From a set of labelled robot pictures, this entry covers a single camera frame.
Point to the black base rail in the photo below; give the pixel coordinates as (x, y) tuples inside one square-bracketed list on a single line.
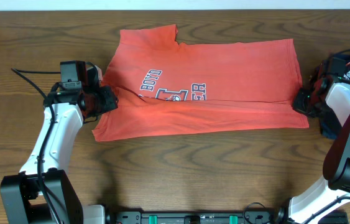
[(137, 217)]

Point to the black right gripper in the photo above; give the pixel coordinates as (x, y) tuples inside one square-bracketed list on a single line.
[(298, 104)]

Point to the red Boyd soccer t-shirt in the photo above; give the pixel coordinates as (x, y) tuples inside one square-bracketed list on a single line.
[(168, 88)]

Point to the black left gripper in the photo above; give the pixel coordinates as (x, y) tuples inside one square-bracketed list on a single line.
[(111, 103)]

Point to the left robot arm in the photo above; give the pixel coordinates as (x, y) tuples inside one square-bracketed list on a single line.
[(41, 192)]

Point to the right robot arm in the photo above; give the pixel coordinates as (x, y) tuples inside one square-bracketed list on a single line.
[(319, 203)]

